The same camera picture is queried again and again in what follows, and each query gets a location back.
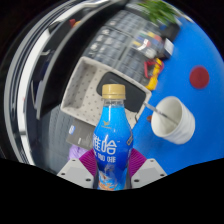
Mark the black rectangular pouch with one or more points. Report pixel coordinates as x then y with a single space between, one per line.
136 96

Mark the metal spoon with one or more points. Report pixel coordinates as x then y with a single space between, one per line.
156 111

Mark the black flat case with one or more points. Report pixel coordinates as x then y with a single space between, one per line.
172 32

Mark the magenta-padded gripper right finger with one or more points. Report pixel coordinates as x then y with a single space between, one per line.
149 170

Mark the black wall shelf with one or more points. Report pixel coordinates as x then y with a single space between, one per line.
66 56

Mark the clear organizer with coloured parts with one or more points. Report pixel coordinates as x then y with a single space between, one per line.
146 41

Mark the yellow tool with red leads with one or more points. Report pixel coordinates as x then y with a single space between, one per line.
75 23

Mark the flat round red coaster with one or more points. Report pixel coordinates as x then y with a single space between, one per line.
199 77

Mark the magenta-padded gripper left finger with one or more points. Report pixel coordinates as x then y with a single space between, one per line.
75 171

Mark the black box with white label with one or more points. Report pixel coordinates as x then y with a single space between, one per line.
166 48

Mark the white perforated tray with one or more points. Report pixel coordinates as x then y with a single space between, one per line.
83 96

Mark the yellow multimeter with red leads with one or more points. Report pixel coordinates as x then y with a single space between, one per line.
154 75

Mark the dark grey upright box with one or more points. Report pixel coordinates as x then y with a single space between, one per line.
80 135

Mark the blue drink bottle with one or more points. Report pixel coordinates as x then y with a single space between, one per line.
111 133

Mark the white ribbed cup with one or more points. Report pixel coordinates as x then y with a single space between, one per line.
176 130

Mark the green leafy plant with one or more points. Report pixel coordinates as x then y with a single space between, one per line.
160 11

